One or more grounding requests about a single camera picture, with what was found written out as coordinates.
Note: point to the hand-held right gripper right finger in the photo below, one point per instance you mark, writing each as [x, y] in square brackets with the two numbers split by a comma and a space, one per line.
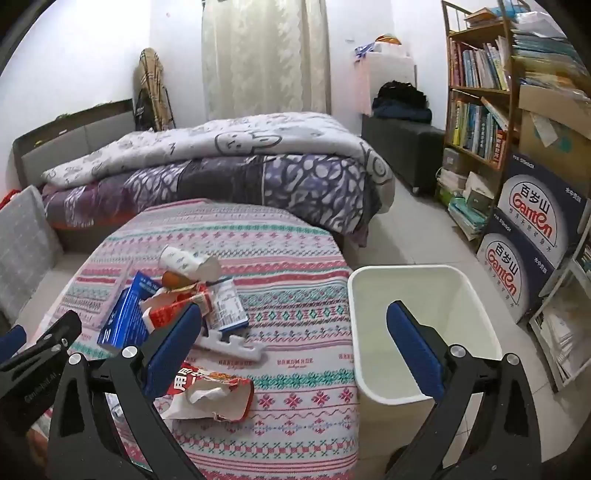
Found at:
[413, 350]

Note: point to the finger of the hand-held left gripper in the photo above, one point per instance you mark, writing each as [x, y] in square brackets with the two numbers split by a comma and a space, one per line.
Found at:
[11, 340]
[51, 337]

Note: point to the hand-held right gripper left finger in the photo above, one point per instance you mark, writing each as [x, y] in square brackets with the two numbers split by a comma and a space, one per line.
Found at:
[173, 350]

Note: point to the red white wrapper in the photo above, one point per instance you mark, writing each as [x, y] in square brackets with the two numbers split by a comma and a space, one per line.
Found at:
[161, 316]

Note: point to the white tissue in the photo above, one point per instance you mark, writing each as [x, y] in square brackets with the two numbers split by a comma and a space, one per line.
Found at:
[207, 397]

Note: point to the blue carton box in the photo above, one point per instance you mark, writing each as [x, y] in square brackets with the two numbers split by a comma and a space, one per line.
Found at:
[127, 314]

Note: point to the white plastic holder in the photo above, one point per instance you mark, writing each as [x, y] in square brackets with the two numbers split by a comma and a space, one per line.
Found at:
[235, 347]

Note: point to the white plastic bin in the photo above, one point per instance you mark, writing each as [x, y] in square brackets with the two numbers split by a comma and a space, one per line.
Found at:
[415, 286]

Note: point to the white printed plastic packet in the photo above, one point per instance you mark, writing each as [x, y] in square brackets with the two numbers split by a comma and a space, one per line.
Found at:
[228, 307]

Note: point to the orange round object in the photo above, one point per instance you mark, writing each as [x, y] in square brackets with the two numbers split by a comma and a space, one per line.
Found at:
[171, 279]

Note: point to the red noodle bag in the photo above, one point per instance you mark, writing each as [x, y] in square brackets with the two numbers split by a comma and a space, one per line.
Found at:
[231, 399]

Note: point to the white paper cup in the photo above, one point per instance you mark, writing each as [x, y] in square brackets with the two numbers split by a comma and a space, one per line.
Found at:
[184, 263]

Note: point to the grey checked cushion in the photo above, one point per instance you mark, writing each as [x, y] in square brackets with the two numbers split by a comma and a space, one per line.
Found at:
[25, 249]

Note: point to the blue white water carton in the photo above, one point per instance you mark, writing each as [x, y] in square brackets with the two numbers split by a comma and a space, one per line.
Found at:
[535, 207]
[503, 272]

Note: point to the round table with patterned cloth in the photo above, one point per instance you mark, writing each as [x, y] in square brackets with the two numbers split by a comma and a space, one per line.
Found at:
[286, 286]

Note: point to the red cloth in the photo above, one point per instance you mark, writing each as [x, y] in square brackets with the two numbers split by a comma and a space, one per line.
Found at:
[7, 199]

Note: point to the pile of flat books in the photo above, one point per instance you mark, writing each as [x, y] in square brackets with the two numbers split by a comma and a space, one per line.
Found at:
[466, 207]

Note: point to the stack of papers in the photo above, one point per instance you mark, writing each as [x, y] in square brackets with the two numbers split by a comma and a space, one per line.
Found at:
[568, 341]

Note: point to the purple patterned blanket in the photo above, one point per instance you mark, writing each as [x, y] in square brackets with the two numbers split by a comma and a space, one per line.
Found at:
[277, 184]

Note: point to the dark storage bench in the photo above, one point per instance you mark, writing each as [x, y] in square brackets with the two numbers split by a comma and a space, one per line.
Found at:
[406, 152]

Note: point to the grey bed headboard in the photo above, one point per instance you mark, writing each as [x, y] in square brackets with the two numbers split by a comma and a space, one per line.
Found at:
[69, 138]

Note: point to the white cartoon quilt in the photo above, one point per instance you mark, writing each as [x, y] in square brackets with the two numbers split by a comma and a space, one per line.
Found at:
[207, 143]

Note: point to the row of upright books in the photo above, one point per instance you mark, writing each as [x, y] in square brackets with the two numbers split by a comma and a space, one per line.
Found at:
[480, 67]
[475, 129]

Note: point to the navy blue clothing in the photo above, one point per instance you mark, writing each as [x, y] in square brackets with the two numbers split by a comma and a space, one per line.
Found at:
[401, 114]

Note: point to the black hanging bag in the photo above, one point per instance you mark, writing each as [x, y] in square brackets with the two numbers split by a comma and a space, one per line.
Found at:
[143, 110]

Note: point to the brown cardboard box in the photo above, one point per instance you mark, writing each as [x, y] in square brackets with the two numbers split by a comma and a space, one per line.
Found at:
[554, 138]

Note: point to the black backpack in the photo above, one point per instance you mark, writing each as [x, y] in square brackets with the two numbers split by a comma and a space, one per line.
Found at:
[399, 94]

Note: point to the wooden bookshelf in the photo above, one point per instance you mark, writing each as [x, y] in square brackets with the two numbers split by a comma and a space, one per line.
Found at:
[480, 90]

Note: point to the plaid coat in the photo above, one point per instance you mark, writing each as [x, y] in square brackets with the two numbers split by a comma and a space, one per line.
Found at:
[157, 78]

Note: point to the white drawer cabinet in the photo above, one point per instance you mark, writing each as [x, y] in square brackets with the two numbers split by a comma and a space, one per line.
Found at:
[392, 74]

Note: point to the blue patterned bag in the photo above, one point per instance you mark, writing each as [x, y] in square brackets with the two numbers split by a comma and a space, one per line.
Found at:
[364, 50]

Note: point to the cream lace curtain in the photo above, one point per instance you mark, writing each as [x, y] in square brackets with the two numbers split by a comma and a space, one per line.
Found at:
[263, 60]

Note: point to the orange yellow toy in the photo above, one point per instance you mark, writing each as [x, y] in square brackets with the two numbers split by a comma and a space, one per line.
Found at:
[388, 39]

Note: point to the stack of teal books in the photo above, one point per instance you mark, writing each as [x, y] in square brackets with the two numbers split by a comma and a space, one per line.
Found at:
[545, 55]

